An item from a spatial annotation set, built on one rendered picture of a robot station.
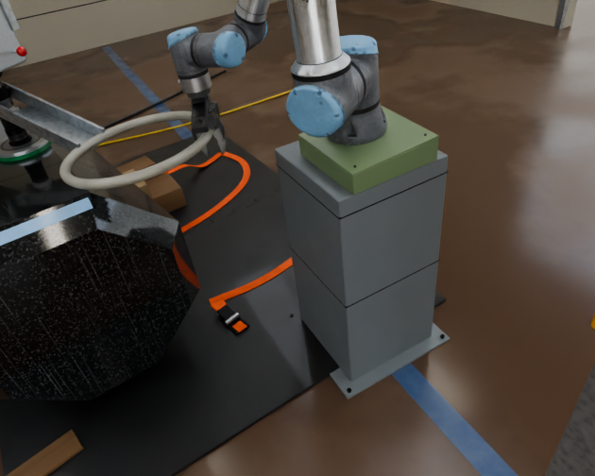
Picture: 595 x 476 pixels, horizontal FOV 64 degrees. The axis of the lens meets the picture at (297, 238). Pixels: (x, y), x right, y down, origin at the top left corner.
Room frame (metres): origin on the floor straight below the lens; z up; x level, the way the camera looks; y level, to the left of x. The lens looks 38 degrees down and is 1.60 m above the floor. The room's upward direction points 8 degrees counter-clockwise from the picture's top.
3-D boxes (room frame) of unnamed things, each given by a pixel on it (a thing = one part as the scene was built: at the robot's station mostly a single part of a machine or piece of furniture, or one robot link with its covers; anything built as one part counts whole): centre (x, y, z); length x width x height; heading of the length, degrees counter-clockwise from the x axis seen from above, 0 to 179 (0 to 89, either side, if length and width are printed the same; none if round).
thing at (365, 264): (1.35, -0.23, 0.43); 0.50 x 0.50 x 0.85; 24
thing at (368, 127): (1.35, -0.22, 0.98); 0.19 x 0.19 x 0.10
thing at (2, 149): (1.77, 1.00, 0.86); 0.21 x 0.21 x 0.01
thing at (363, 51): (1.34, -0.21, 1.11); 0.17 x 0.15 x 0.18; 147
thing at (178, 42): (1.43, 0.23, 1.20); 0.10 x 0.09 x 0.12; 57
